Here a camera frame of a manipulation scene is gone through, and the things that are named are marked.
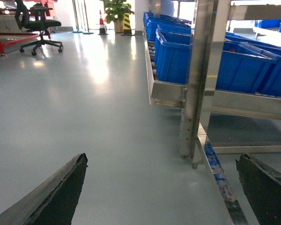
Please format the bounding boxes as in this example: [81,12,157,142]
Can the black office chair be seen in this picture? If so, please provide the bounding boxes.
[15,0,63,56]

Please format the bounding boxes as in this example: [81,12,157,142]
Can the potted green plant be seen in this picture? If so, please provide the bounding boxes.
[103,0,132,34]

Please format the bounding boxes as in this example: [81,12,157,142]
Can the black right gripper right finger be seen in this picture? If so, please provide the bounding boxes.
[236,153,281,225]

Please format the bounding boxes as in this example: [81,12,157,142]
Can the blue bin right of post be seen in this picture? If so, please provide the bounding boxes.
[216,42,276,94]

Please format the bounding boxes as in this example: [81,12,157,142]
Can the red white traffic cone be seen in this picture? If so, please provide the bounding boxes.
[98,10,108,36]

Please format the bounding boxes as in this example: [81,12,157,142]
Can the red metal frame table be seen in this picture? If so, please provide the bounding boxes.
[0,7,53,57]

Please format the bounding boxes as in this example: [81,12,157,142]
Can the yellow black striped post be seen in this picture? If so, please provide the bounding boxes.
[121,8,134,36]

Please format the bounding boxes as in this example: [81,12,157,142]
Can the steel roller rack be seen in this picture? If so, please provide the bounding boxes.
[147,0,281,168]

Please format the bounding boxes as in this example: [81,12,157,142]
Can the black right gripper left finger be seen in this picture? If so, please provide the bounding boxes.
[0,153,88,225]

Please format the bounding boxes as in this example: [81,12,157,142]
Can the blue bin near post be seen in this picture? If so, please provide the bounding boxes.
[155,28,192,84]

